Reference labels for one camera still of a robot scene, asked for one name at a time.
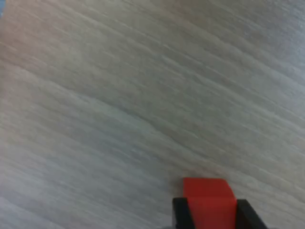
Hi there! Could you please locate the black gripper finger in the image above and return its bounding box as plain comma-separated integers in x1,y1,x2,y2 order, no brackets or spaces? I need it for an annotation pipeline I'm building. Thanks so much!
235,199,270,229
172,197,196,229

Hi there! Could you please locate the red cube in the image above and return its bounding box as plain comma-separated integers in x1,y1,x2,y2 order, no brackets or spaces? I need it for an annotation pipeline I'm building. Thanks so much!
183,177,238,229

